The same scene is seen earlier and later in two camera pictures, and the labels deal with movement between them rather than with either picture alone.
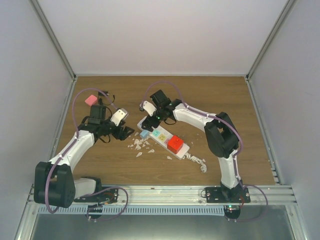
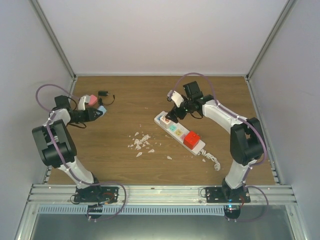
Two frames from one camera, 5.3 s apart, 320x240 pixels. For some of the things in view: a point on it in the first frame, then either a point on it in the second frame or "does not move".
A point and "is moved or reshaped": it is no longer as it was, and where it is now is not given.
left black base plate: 104,195 does not move
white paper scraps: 140,143 does not move
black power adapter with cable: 106,93 does not move
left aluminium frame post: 54,39 does not move
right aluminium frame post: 271,38 does not move
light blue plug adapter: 144,134 is moved or reshaped
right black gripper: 146,123 → 171,113
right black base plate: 216,195 does not move
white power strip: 161,137 → 178,132
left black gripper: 123,135 → 89,116
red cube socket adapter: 175,144 → 191,139
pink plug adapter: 91,100 does not move
